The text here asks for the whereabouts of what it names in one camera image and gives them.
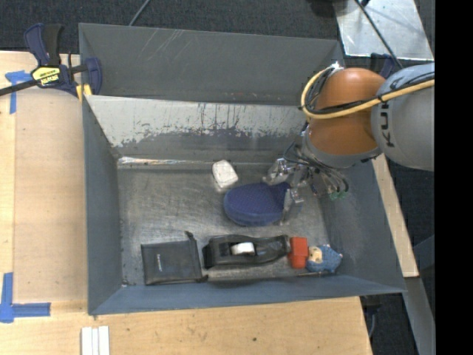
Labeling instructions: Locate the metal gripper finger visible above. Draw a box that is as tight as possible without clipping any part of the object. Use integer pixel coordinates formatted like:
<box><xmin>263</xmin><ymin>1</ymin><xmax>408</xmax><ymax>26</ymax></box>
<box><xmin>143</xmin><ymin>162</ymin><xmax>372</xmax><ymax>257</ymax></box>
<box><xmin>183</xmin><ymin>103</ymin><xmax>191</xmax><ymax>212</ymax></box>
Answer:
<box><xmin>262</xmin><ymin>158</ymin><xmax>290</xmax><ymax>185</ymax></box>
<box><xmin>280</xmin><ymin>187</ymin><xmax>305</xmax><ymax>226</ymax></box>

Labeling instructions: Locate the blue oval pouch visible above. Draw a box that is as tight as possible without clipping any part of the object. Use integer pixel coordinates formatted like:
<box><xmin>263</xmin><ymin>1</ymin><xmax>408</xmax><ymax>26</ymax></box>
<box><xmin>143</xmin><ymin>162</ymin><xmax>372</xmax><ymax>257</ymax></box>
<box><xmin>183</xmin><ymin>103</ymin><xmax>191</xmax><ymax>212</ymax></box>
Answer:
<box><xmin>222</xmin><ymin>181</ymin><xmax>293</xmax><ymax>228</ymax></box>

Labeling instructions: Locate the red block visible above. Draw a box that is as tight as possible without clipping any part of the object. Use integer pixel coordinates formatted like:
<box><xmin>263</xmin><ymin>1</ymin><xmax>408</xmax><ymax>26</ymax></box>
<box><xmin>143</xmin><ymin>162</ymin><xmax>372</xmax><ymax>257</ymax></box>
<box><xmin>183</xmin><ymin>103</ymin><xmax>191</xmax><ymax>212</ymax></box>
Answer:
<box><xmin>287</xmin><ymin>236</ymin><xmax>310</xmax><ymax>271</ymax></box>

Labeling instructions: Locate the small white box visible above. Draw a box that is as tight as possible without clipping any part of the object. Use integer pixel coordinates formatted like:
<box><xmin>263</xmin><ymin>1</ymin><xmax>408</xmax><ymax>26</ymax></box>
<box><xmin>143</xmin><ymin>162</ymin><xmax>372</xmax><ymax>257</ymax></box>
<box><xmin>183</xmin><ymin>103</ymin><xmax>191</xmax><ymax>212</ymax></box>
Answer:
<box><xmin>211</xmin><ymin>159</ymin><xmax>239</xmax><ymax>191</ymax></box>

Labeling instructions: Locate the blue toy hedgehog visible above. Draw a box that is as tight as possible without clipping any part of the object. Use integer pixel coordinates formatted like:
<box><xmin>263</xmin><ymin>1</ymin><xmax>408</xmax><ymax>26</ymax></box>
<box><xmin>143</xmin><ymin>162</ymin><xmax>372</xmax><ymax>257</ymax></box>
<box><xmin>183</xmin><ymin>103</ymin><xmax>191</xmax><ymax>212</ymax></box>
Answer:
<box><xmin>305</xmin><ymin>243</ymin><xmax>344</xmax><ymax>274</ymax></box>

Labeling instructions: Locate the black tape dispenser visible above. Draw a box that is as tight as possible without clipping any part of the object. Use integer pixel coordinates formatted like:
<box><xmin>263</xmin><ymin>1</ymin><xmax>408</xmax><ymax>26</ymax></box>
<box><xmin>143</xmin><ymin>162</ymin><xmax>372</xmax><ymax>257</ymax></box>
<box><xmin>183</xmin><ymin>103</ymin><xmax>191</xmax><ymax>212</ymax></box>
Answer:
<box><xmin>201</xmin><ymin>234</ymin><xmax>291</xmax><ymax>271</ymax></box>

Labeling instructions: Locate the grey metal bin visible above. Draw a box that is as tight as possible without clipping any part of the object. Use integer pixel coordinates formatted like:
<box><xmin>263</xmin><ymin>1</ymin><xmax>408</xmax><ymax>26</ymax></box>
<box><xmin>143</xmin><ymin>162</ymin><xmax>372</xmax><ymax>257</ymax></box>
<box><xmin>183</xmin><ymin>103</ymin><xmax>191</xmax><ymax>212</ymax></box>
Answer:
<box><xmin>77</xmin><ymin>22</ymin><xmax>408</xmax><ymax>316</ymax></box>

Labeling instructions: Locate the pale wood board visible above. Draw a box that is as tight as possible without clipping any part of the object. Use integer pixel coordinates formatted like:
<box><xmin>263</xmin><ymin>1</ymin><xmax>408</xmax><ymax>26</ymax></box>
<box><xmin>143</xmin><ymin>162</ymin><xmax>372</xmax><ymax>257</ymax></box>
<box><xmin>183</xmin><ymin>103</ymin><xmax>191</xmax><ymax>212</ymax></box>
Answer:
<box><xmin>12</xmin><ymin>86</ymin><xmax>421</xmax><ymax>305</ymax></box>

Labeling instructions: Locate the black drawstring pouch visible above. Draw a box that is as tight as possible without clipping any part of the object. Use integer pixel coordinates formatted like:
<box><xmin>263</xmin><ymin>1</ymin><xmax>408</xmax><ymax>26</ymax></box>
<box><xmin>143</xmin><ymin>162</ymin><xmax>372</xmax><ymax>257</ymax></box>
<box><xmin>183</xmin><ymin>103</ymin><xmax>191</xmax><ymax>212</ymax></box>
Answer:
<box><xmin>140</xmin><ymin>230</ymin><xmax>209</xmax><ymax>286</ymax></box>

